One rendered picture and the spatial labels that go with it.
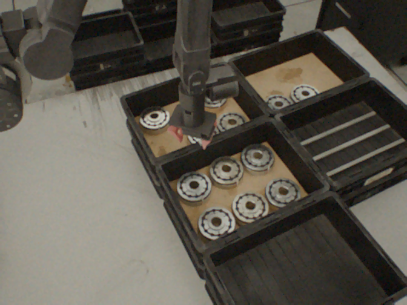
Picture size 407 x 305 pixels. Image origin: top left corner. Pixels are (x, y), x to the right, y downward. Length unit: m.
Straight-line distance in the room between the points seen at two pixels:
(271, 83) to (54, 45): 0.98
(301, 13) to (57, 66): 2.87
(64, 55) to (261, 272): 0.72
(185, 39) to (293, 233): 0.64
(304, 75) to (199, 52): 0.85
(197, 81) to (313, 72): 0.85
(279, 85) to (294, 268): 0.70
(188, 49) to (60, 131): 0.93
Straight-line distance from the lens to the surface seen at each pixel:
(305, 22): 3.34
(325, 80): 1.56
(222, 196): 1.17
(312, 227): 1.17
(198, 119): 0.89
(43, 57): 0.68
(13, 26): 0.70
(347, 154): 1.34
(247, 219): 1.11
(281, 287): 1.08
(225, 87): 0.86
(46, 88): 2.88
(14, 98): 1.07
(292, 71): 1.57
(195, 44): 0.75
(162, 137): 1.31
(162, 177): 1.10
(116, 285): 1.23
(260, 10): 2.50
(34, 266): 1.32
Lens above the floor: 1.84
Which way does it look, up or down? 53 degrees down
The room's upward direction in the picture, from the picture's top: 1 degrees counter-clockwise
